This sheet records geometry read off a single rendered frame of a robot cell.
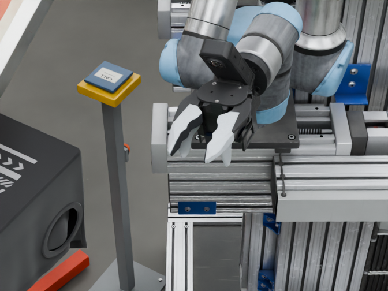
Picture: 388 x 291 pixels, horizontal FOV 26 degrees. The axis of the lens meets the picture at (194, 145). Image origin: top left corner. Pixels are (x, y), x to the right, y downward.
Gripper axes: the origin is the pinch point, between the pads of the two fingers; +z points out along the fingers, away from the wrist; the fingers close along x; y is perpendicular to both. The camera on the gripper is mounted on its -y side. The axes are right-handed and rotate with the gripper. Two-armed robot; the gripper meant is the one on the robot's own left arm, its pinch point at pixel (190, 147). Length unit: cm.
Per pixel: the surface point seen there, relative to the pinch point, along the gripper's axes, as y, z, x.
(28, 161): 63, -48, 76
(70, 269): 148, -79, 104
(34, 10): 11, -41, 54
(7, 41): 15, -34, 57
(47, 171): 64, -47, 70
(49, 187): 66, -44, 67
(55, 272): 148, -76, 108
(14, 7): 13, -43, 61
